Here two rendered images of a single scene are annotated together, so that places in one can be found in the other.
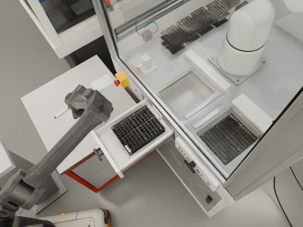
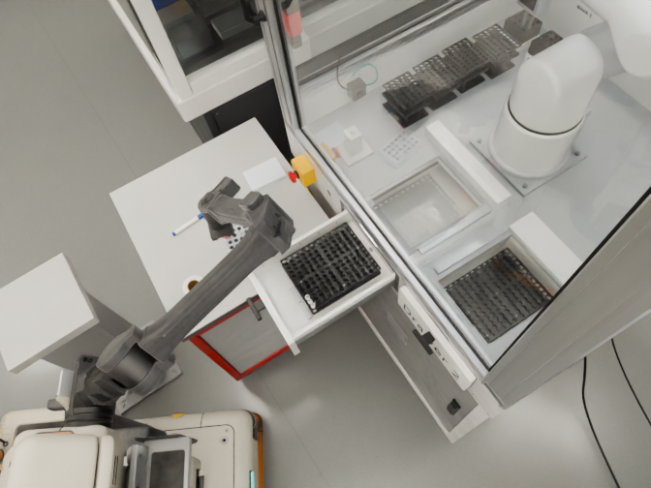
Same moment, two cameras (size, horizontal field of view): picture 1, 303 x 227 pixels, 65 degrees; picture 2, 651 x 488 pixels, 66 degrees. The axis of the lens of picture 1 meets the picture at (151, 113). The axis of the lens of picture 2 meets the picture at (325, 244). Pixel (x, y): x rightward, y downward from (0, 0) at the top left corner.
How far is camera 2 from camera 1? 0.16 m
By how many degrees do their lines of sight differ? 3
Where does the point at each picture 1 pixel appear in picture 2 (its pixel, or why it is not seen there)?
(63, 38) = (196, 85)
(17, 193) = (128, 366)
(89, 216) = (225, 423)
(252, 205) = (538, 425)
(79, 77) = (220, 160)
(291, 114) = (596, 267)
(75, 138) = (231, 278)
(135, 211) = (309, 421)
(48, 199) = not seen: hidden behind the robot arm
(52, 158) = (188, 310)
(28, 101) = (123, 199)
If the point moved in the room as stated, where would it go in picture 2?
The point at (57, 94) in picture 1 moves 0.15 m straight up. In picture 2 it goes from (178, 191) to (162, 165)
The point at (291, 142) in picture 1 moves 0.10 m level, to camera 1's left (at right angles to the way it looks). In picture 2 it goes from (597, 310) to (514, 320)
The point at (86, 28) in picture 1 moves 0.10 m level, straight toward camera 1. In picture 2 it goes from (239, 67) to (247, 86)
